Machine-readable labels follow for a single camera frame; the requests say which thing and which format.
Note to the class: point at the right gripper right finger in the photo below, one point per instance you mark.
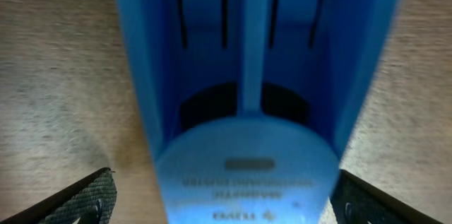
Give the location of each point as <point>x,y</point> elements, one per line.
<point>355,201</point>

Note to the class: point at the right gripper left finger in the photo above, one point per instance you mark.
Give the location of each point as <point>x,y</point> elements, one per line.
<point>89,200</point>

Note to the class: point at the blue plastic holder case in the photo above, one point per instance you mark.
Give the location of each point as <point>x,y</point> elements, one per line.
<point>248,105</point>

